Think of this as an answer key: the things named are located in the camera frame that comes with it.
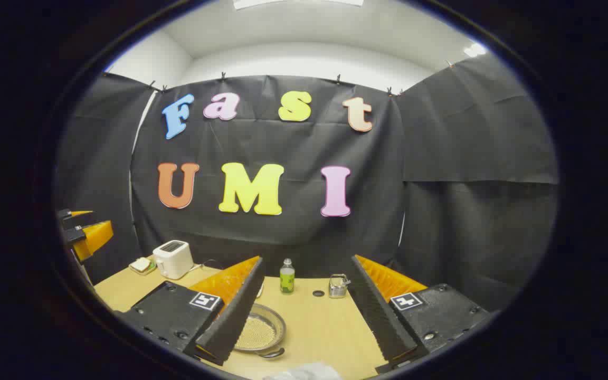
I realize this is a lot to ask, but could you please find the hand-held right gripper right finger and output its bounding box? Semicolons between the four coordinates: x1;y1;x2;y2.
350;255;489;373

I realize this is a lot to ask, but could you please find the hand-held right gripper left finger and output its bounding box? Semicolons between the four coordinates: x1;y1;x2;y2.
114;256;265;366

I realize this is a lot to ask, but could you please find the stainless steel pot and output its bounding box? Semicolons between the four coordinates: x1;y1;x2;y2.
234;303;287;359

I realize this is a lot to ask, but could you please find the pile of yellow soybeans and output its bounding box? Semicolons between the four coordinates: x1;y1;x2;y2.
236;316;277;350

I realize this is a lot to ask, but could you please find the green label drink bottle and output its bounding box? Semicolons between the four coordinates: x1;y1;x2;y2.
280;258;296;295

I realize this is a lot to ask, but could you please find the sandwich on small plate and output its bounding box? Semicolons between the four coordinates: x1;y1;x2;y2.
129;257;157;276

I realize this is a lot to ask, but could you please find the white toaster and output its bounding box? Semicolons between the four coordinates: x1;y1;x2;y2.
153;240;195;280

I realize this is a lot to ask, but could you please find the white cloth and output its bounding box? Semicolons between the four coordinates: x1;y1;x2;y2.
264;362;343;380

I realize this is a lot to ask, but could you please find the metal wire utensil holder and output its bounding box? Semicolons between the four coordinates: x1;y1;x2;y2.
328;274;352;299

